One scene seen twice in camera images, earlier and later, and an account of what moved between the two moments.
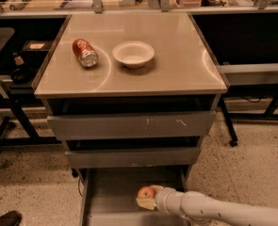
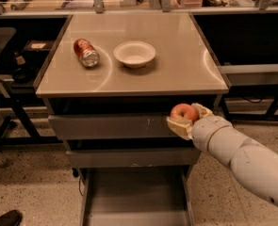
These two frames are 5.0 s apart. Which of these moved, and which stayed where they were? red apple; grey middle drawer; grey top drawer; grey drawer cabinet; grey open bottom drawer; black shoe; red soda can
Moved: red apple
Stayed: black shoe; grey drawer cabinet; grey top drawer; grey middle drawer; red soda can; grey open bottom drawer
